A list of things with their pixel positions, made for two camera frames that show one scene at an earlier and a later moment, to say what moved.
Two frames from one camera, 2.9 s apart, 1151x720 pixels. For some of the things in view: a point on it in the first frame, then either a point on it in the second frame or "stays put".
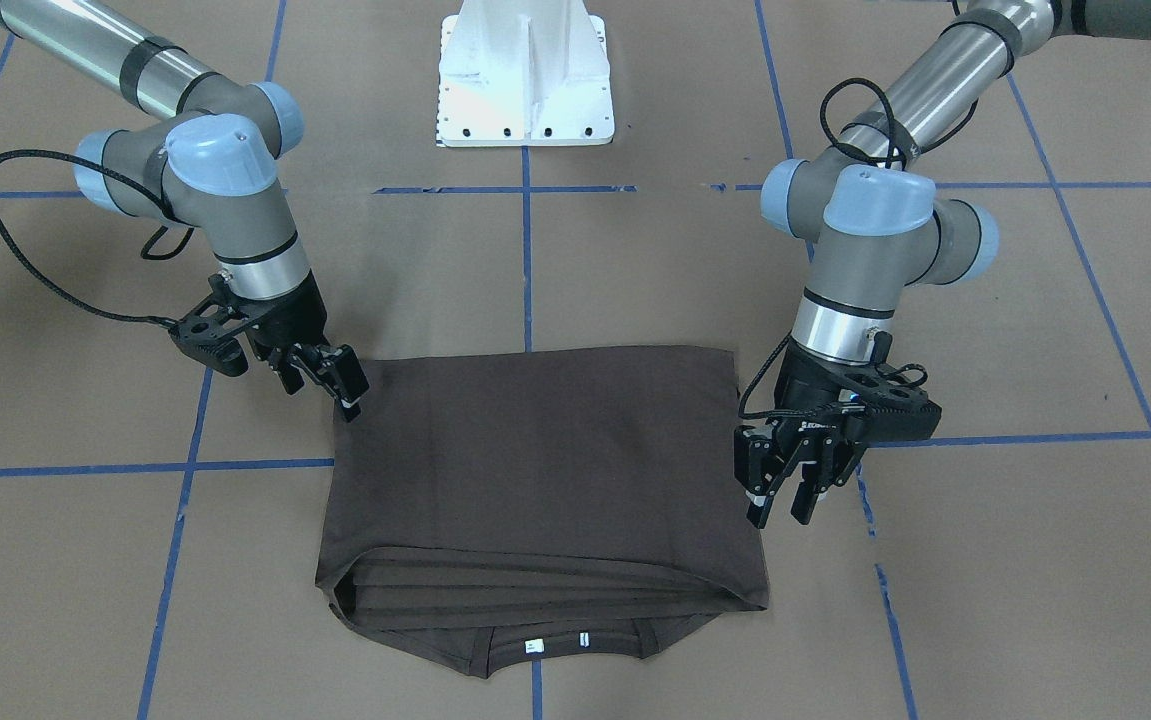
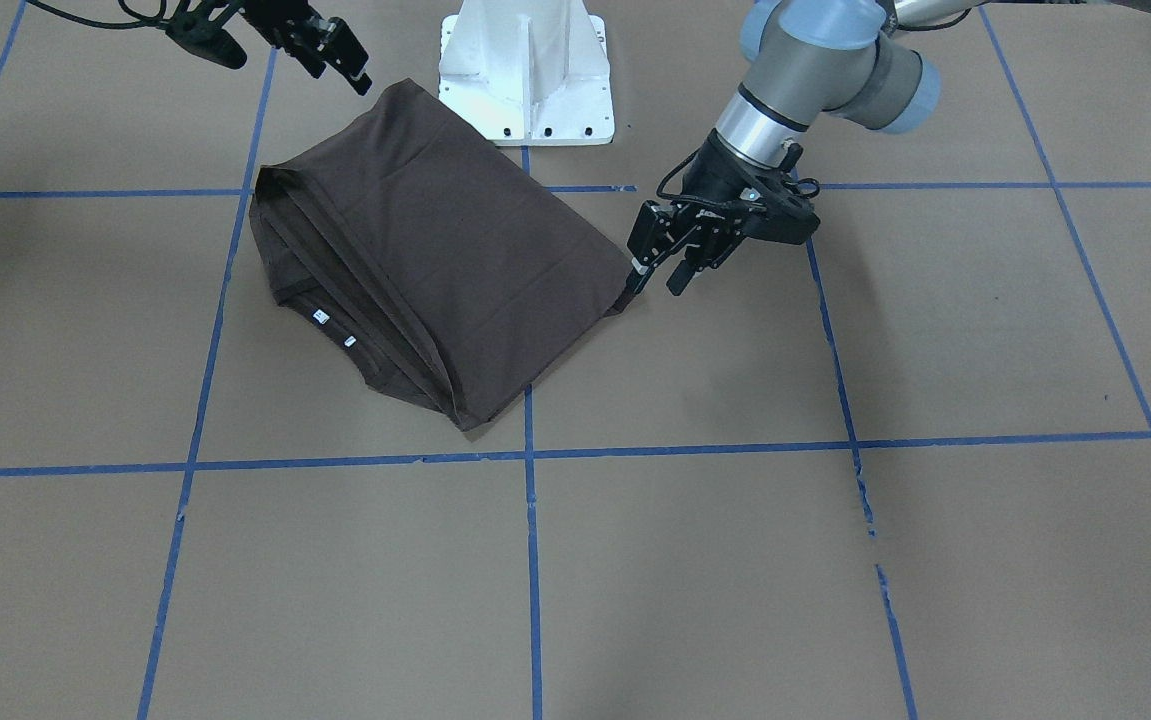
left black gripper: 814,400 -> 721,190
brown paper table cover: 121,534 stays put
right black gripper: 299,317 -> 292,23
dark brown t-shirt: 480,505 -> 431,259
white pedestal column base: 524,73 stays put
